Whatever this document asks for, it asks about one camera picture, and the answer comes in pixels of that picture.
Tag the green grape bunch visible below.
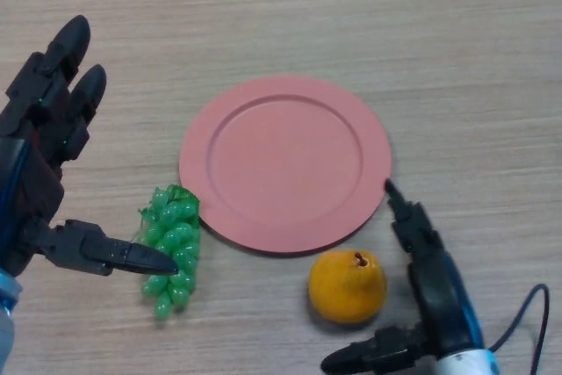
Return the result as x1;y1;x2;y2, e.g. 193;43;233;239
134;184;202;322

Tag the yellow pear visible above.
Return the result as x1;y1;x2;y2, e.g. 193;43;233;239
307;249;388;326

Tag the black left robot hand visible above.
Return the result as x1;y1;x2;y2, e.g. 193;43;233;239
0;14;180;278

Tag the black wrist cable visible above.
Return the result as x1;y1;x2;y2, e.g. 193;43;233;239
486;283;551;375

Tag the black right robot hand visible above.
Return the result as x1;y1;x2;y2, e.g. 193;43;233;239
320;178;486;375

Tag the pink round plate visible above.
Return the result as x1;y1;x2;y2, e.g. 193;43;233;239
178;76;393;259

